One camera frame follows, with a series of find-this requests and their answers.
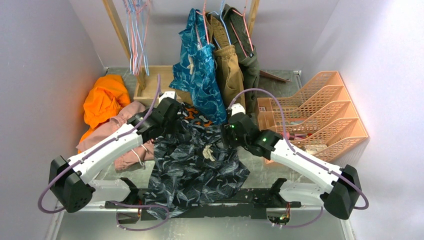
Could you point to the orange camouflage shorts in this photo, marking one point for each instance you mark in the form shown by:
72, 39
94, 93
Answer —
191, 115

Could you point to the empty wire hangers bunch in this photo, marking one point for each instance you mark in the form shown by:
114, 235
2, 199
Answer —
137, 22

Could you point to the peach plastic file organizer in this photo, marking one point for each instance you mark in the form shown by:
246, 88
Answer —
321, 117

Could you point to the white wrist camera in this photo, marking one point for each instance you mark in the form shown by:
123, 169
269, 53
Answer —
236, 109
167, 94

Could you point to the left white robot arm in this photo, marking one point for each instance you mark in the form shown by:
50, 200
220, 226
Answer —
73, 180

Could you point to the dark green hanging shorts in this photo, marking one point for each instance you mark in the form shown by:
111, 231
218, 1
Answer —
239, 36

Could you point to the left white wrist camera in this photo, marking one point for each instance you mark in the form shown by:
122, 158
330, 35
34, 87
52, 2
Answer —
167, 94

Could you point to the orange garment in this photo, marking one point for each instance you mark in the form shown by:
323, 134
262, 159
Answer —
104, 101

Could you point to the blue leaf print shorts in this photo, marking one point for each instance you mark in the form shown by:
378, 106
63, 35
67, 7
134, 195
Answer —
195, 73

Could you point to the dark leaf print shorts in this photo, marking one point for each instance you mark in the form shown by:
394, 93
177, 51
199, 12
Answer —
192, 167

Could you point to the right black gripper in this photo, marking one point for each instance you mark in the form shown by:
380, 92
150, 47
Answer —
227, 131

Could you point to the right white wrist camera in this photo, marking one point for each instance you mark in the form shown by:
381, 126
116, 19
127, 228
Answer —
236, 109

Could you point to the brown hanging shorts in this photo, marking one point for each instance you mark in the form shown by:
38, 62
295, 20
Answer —
228, 74

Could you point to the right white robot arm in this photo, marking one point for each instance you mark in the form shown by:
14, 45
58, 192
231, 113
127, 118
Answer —
336, 189

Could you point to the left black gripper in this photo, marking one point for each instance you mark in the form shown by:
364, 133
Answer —
173, 127

